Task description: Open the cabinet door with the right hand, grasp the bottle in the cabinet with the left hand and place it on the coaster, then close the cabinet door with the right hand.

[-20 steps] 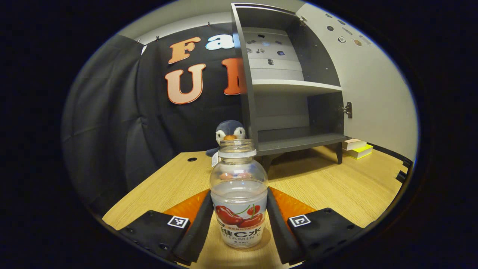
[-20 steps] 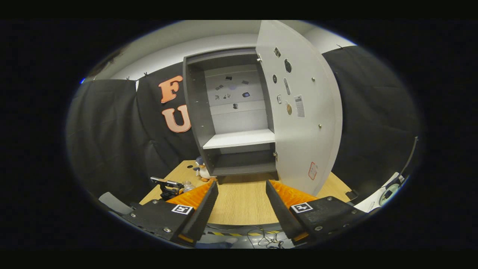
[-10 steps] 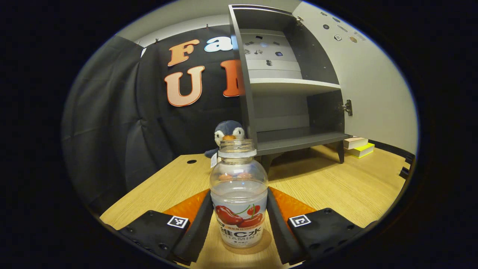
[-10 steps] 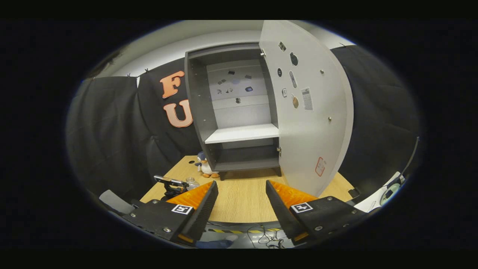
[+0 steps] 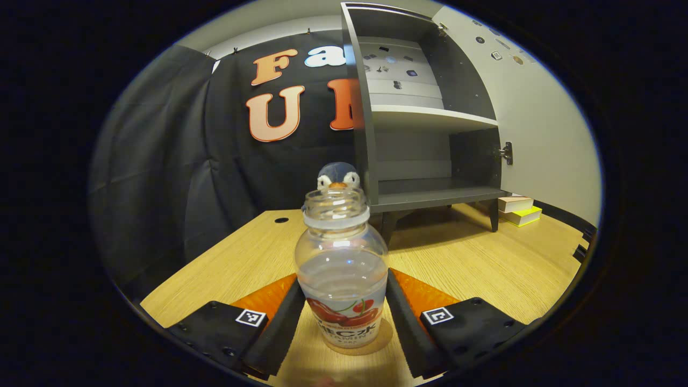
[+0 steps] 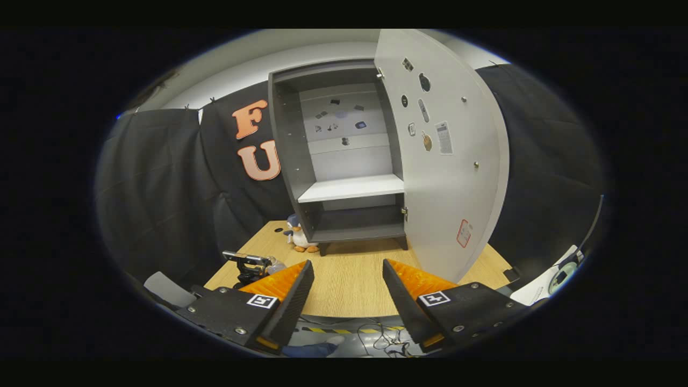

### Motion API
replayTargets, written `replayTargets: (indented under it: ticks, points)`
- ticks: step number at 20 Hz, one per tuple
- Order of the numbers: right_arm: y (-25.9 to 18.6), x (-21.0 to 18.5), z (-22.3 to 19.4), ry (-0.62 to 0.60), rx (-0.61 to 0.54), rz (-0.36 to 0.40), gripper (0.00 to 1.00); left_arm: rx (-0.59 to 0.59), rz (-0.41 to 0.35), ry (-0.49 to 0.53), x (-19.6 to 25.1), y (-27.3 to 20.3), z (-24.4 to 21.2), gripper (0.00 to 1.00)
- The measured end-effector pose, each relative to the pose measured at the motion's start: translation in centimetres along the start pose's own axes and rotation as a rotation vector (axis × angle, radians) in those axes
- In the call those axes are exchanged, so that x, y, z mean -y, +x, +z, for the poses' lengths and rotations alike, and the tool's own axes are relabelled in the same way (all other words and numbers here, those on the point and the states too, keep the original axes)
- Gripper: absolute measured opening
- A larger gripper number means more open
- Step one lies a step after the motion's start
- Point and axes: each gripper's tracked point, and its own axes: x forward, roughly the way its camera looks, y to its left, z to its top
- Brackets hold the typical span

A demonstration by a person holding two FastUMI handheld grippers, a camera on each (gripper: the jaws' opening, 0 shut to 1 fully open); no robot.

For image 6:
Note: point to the penguin plush toy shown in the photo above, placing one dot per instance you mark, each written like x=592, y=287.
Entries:
x=302, y=239

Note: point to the person's blue trouser leg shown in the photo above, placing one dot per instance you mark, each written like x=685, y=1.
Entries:
x=312, y=349

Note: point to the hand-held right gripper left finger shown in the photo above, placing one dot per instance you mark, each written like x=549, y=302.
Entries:
x=290, y=306

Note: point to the white cabinet door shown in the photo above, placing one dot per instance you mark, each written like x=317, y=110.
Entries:
x=451, y=199

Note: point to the black backdrop cloth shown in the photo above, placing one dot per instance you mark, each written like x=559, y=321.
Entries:
x=161, y=177

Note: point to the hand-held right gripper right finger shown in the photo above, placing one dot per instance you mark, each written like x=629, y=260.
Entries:
x=403, y=306

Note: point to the grey flat board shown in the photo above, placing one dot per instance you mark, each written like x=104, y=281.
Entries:
x=169, y=290

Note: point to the white paper sheet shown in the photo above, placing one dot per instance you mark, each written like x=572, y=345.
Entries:
x=537, y=287

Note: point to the white cabinet shelf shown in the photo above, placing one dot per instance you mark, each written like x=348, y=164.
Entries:
x=349, y=188

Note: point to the yellow black floor tape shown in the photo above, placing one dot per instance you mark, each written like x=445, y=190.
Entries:
x=322, y=329

